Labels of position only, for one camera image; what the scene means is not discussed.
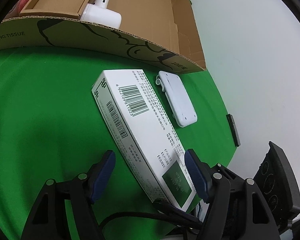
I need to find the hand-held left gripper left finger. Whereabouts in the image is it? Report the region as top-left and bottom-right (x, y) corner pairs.
(20, 150), (116, 240)

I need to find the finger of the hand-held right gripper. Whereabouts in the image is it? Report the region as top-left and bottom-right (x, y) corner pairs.
(153, 200), (202, 230)

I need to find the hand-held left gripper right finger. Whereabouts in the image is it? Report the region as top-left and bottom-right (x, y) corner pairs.
(184, 149), (282, 240)

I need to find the white barcode carton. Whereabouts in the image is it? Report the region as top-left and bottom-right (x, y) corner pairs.
(91, 69), (197, 212)

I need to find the large cardboard box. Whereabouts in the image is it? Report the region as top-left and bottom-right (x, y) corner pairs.
(0, 0), (207, 75)

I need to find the white handheld device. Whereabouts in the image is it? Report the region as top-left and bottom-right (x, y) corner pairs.
(79, 0), (122, 29)

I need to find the small black edge clip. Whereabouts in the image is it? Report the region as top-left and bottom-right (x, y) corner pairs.
(226, 114), (241, 147)

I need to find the white flat plastic case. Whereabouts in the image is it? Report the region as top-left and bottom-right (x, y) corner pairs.
(155, 70), (198, 128)

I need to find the green tablecloth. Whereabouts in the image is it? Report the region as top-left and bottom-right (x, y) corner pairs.
(0, 46), (237, 240)

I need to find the black cable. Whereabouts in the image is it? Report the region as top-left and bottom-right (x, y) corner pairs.
(99, 211), (199, 240)

